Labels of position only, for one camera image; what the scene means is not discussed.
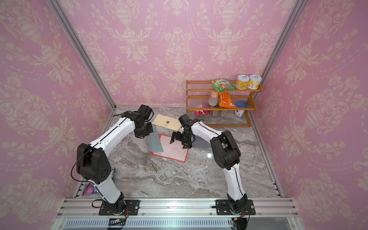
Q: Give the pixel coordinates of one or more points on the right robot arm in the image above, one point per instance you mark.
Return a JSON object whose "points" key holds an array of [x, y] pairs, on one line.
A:
{"points": [[226, 154]]}

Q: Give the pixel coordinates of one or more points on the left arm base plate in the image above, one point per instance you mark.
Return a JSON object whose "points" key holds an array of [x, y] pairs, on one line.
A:
{"points": [[128, 207]]}

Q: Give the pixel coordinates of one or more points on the purple snack bag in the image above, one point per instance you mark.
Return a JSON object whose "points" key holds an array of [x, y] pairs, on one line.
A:
{"points": [[90, 189]]}

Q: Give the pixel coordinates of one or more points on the red bordered pink card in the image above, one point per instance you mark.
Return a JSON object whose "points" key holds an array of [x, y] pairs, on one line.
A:
{"points": [[173, 151]]}

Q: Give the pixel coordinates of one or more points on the orange snack bag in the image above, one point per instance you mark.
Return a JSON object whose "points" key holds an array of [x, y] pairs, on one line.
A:
{"points": [[225, 100]]}

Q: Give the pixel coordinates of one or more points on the pink beige bottle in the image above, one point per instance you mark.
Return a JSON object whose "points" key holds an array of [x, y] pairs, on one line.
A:
{"points": [[213, 98]]}

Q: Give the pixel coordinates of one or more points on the blue cloth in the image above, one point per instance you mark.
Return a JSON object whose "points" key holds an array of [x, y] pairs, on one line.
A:
{"points": [[241, 105]]}

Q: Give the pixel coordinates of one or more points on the white cup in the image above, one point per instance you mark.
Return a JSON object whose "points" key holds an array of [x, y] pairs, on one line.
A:
{"points": [[239, 113]]}

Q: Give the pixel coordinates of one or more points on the yellow can right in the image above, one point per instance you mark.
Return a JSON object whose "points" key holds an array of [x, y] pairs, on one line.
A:
{"points": [[254, 82]]}

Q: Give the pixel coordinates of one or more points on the green snack packet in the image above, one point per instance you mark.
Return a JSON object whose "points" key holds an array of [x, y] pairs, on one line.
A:
{"points": [[222, 85]]}

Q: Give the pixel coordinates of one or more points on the magenta pink item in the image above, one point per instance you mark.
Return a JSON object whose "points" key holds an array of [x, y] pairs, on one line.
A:
{"points": [[203, 110]]}

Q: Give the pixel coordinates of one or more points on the cream yellow envelope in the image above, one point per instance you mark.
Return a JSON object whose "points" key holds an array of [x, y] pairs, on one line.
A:
{"points": [[167, 122]]}

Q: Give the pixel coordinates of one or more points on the teal green envelope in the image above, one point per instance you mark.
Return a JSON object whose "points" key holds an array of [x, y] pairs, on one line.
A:
{"points": [[154, 140]]}

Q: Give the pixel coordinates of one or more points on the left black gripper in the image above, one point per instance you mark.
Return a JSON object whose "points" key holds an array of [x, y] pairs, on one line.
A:
{"points": [[140, 134]]}

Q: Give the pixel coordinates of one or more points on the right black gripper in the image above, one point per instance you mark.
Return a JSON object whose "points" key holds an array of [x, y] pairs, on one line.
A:
{"points": [[187, 144]]}

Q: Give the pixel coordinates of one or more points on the grey envelope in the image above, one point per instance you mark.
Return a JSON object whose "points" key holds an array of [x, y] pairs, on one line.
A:
{"points": [[200, 143]]}

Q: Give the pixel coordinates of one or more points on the aluminium front rail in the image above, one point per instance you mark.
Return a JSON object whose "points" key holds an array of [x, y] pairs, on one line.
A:
{"points": [[179, 214]]}

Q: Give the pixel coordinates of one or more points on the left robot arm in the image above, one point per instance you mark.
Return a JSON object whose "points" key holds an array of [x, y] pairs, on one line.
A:
{"points": [[92, 159]]}

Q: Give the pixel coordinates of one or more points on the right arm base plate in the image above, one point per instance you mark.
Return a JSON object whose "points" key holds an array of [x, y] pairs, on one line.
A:
{"points": [[226, 207]]}

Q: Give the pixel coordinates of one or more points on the wooden three-tier shelf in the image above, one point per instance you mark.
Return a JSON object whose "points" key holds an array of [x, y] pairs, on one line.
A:
{"points": [[197, 92]]}

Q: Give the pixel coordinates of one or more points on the yellow can left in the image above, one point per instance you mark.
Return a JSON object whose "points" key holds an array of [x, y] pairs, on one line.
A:
{"points": [[242, 82]]}

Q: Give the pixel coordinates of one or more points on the yellow can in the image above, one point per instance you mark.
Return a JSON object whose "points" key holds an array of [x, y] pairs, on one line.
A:
{"points": [[254, 82], [242, 82]]}

